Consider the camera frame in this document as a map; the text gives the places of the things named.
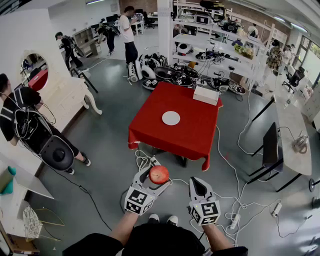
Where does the grey oval table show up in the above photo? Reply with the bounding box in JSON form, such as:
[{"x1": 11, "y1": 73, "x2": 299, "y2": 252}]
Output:
[{"x1": 251, "y1": 94, "x2": 313, "y2": 193}]

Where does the white power adapter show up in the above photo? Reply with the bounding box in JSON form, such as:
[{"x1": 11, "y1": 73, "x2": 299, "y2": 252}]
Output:
[{"x1": 271, "y1": 202, "x2": 283, "y2": 217}]

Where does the white power strip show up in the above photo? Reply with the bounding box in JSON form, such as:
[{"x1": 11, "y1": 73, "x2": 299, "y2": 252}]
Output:
[
  {"x1": 229, "y1": 214, "x2": 241, "y2": 230},
  {"x1": 139, "y1": 156, "x2": 161, "y2": 173}
]

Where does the black office chair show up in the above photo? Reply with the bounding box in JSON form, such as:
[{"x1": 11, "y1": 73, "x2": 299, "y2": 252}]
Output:
[{"x1": 282, "y1": 66, "x2": 306, "y2": 94}]

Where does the person's left forearm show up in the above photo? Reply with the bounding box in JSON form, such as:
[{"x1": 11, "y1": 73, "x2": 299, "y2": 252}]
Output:
[{"x1": 108, "y1": 211, "x2": 140, "y2": 248}]

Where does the coiled grey cable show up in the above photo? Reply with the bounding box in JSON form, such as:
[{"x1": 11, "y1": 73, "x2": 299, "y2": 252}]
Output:
[{"x1": 292, "y1": 134, "x2": 310, "y2": 154}]

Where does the brown cardboard box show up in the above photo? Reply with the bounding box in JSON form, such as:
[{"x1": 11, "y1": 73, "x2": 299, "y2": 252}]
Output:
[{"x1": 6, "y1": 233, "x2": 40, "y2": 256}]

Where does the person's right forearm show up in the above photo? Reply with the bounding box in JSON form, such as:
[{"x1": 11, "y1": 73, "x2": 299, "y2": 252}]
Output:
[{"x1": 203, "y1": 223, "x2": 235, "y2": 252}]

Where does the grey black backpack shell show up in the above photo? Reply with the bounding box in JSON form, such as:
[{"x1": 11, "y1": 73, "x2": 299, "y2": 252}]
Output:
[{"x1": 39, "y1": 136, "x2": 76, "y2": 173}]

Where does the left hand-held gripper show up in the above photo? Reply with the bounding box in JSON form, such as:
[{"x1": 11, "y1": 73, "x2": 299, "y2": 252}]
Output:
[{"x1": 124, "y1": 164, "x2": 173, "y2": 216}]

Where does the white cardboard box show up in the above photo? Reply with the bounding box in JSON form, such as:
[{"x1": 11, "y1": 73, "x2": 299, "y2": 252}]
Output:
[{"x1": 192, "y1": 85, "x2": 220, "y2": 106}]

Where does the white wire basket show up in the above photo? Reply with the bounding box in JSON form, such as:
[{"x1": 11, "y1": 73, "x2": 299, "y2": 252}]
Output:
[{"x1": 22, "y1": 206, "x2": 42, "y2": 242}]

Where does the pale low cabinet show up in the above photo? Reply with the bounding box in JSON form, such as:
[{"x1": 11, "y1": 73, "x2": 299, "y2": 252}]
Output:
[{"x1": 73, "y1": 26, "x2": 102, "y2": 58}]

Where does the white round plate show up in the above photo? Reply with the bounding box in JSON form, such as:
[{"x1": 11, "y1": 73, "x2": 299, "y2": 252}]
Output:
[{"x1": 161, "y1": 110, "x2": 181, "y2": 127}]

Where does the white side table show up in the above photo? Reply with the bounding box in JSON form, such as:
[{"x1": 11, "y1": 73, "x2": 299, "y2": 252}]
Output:
[{"x1": 0, "y1": 152, "x2": 55, "y2": 201}]

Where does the white vanity desk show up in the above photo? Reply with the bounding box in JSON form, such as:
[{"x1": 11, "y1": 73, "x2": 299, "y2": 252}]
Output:
[{"x1": 19, "y1": 49, "x2": 103, "y2": 133}]

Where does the pile of black-white backpack devices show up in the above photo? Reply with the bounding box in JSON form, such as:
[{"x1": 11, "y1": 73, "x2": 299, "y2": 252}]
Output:
[{"x1": 127, "y1": 53, "x2": 247, "y2": 95}]

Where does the red apple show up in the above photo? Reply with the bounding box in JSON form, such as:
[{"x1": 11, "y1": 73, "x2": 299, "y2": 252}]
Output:
[{"x1": 149, "y1": 165, "x2": 170, "y2": 185}]

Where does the white shelving rack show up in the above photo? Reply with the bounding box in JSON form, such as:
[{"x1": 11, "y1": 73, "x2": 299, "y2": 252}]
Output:
[{"x1": 171, "y1": 0, "x2": 266, "y2": 92}]

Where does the person's black clothing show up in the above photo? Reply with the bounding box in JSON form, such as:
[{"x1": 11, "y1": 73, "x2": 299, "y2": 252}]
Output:
[{"x1": 62, "y1": 222, "x2": 248, "y2": 256}]

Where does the black tripod stand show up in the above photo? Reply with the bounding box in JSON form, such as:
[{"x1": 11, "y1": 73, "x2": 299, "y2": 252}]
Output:
[{"x1": 70, "y1": 67, "x2": 99, "y2": 94}]

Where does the teal bottle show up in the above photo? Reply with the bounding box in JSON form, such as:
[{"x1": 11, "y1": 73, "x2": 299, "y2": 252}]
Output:
[{"x1": 0, "y1": 165, "x2": 17, "y2": 196}]

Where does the round mirror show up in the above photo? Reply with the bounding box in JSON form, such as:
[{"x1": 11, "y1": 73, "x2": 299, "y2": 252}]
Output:
[{"x1": 20, "y1": 53, "x2": 49, "y2": 92}]

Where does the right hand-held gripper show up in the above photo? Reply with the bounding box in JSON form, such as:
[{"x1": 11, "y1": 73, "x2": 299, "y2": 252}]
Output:
[{"x1": 188, "y1": 176, "x2": 222, "y2": 227}]

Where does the table with red tablecloth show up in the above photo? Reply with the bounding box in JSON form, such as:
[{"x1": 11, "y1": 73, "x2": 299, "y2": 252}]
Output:
[{"x1": 128, "y1": 81, "x2": 223, "y2": 172}]

